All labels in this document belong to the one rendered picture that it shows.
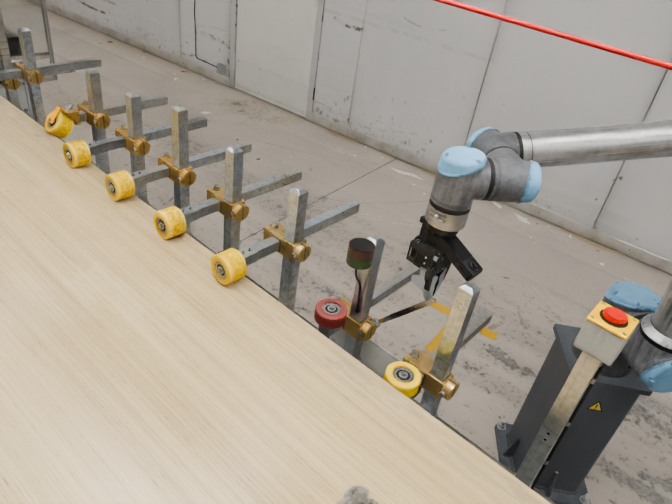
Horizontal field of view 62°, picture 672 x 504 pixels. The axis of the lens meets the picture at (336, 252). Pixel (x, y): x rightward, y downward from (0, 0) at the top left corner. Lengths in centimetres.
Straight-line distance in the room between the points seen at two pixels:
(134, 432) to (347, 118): 375
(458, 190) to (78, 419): 85
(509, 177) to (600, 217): 280
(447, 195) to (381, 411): 46
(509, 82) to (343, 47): 132
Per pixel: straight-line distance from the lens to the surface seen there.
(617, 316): 107
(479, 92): 401
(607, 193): 391
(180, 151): 176
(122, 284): 144
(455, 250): 124
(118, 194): 173
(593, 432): 214
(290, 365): 123
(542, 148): 136
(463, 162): 115
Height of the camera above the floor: 180
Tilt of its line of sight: 35 degrees down
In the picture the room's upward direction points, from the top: 9 degrees clockwise
